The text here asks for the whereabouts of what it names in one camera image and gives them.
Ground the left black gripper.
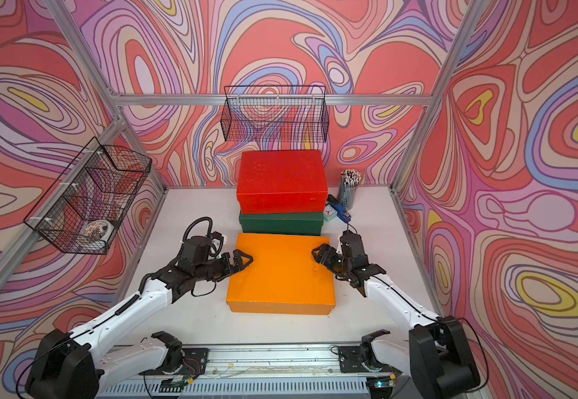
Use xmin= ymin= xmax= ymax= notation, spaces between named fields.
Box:
xmin=193 ymin=249 xmax=254 ymax=284

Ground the orange shoebox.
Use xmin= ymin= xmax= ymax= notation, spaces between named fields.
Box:
xmin=227 ymin=233 xmax=336 ymax=315

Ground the red shoebox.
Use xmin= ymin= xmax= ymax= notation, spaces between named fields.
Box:
xmin=237 ymin=150 xmax=328 ymax=214

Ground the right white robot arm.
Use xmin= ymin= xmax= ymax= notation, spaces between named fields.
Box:
xmin=311 ymin=230 xmax=481 ymax=398

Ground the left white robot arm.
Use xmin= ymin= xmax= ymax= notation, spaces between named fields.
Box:
xmin=24 ymin=232 xmax=253 ymax=398

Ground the green shoebox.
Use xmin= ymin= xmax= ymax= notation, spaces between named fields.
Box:
xmin=239 ymin=212 xmax=324 ymax=236

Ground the small teal alarm clock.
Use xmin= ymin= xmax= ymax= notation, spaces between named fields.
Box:
xmin=323 ymin=204 xmax=338 ymax=222

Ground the blue black stapler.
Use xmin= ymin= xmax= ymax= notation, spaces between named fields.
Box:
xmin=326 ymin=195 xmax=351 ymax=224

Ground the clear cup of pencils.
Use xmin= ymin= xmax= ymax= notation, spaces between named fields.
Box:
xmin=338 ymin=169 xmax=362 ymax=209

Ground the patterned bowl in basket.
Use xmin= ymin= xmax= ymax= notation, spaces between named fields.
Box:
xmin=78 ymin=219 xmax=113 ymax=251

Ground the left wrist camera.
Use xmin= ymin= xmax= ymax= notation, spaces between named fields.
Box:
xmin=208 ymin=231 xmax=225 ymax=258

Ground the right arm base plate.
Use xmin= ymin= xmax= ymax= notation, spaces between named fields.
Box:
xmin=330 ymin=345 xmax=395 ymax=373

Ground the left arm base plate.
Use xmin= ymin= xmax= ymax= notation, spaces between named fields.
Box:
xmin=140 ymin=347 xmax=209 ymax=387

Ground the aluminium front rail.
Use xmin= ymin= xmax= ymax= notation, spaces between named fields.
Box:
xmin=98 ymin=341 xmax=470 ymax=399

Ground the black wire basket back wall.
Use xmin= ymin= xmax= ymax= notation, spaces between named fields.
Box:
xmin=220 ymin=84 xmax=330 ymax=146

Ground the black wire basket wall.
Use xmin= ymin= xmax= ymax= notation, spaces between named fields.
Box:
xmin=220 ymin=84 xmax=330 ymax=146
xmin=24 ymin=138 xmax=152 ymax=255

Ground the black wire basket left wall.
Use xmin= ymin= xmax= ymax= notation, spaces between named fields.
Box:
xmin=24 ymin=138 xmax=152 ymax=255

